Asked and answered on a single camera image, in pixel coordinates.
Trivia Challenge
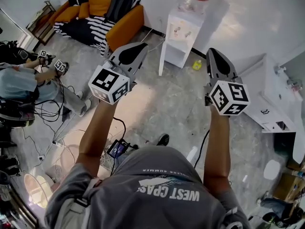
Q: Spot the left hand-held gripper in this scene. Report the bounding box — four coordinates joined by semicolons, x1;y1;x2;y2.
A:
88;42;149;105

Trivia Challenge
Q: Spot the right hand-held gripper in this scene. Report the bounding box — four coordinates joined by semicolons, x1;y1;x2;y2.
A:
203;48;251;116

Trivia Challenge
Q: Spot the white cabinet door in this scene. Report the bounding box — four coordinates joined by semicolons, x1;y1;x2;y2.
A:
158;41;168;76

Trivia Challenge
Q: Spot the person's left forearm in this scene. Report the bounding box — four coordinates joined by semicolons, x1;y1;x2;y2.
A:
75;99;120;174

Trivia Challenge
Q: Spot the person's right forearm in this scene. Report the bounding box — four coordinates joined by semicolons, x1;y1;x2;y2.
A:
203;104;232;192

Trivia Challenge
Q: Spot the white water dispenser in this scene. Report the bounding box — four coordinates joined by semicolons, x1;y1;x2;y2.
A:
158;7;208;76

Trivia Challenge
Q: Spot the white low cabinet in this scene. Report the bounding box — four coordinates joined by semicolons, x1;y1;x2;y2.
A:
237;53;305;165

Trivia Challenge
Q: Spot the orange sofa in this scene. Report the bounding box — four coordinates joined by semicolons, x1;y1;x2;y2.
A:
49;0;145;53

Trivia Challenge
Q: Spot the grey backpack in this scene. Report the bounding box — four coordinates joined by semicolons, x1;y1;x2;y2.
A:
104;0;133;23

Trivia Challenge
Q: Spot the black white striped blanket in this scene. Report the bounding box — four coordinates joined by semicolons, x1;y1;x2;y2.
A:
52;0;142;57

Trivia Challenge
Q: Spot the person's black shoe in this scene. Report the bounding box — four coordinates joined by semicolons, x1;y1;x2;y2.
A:
152;133;170;146

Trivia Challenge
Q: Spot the wooden side table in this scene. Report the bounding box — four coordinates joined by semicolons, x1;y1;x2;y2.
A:
25;0;57;45

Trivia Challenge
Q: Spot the small black screen device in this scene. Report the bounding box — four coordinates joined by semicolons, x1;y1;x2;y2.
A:
106;139;131;159

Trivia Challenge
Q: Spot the white round stool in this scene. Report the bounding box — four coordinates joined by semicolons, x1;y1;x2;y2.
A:
264;159;282;180

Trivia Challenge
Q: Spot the black office chair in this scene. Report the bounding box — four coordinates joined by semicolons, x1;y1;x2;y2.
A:
0;98;36;129

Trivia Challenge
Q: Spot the brown cardboard box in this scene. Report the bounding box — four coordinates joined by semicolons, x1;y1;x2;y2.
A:
274;172;305;202

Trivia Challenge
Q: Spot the person's grey printed shirt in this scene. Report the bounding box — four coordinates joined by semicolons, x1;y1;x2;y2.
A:
44;146;251;229

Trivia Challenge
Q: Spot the white lamp shade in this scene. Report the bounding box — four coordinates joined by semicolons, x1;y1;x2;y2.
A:
23;173;53;209

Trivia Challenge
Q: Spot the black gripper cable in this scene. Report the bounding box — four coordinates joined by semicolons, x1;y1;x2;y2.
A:
112;116;127;142
193;129;210;169

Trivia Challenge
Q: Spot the grey shoulder strap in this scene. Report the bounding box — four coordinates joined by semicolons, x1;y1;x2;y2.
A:
54;179;101;229

